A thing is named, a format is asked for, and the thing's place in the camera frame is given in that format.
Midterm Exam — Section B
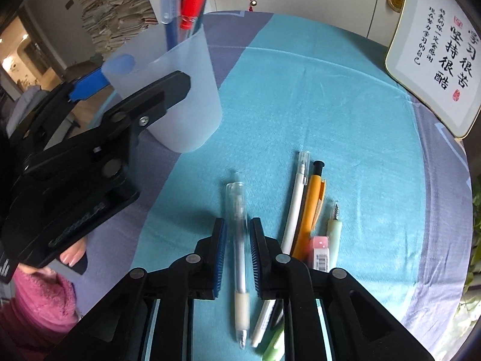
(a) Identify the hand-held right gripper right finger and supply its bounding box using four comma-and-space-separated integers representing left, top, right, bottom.
250, 217, 437, 361

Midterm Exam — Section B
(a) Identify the person's left hand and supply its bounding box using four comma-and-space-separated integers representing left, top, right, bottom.
58, 239, 90, 276

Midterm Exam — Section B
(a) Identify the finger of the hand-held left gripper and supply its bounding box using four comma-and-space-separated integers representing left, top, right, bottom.
8, 54, 135, 159
96, 71, 191, 147

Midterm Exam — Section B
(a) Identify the green highlighter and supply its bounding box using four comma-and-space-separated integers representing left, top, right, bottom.
262, 326, 285, 361

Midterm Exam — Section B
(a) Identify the tall pile of books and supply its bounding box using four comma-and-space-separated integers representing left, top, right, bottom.
72, 0, 157, 56

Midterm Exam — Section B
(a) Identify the person's left forearm pink sleeve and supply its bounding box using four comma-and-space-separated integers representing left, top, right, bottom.
0, 263, 81, 351

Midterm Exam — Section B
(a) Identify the orange mechanical pencil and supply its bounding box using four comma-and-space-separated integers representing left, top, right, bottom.
270, 160, 328, 329

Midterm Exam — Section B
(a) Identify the framed calligraphy board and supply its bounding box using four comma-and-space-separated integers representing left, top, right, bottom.
384, 0, 481, 139

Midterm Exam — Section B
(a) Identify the wooden door frame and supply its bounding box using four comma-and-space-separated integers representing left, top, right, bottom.
0, 5, 65, 93

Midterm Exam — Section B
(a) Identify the blue and grey tablecloth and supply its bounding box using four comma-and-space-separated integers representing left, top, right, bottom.
75, 9, 473, 361

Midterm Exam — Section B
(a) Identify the blue pen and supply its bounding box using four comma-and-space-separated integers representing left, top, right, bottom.
161, 0, 182, 52

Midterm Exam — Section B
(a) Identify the pink eraser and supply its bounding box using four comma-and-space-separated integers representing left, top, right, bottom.
306, 236, 332, 272

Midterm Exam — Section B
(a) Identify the red pen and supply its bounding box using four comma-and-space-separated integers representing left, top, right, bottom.
179, 0, 210, 31

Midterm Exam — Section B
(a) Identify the green potted plant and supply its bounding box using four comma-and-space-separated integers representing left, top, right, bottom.
463, 239, 481, 311

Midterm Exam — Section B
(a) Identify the translucent plastic cup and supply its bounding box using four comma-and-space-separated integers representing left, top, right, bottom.
102, 23, 223, 154

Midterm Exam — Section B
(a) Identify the clear gel pen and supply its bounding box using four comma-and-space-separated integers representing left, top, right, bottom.
225, 171, 251, 351

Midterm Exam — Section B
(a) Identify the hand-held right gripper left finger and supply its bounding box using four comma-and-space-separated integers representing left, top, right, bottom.
45, 217, 227, 361

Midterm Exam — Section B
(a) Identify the white pen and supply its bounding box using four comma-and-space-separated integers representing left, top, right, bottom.
250, 151, 311, 349

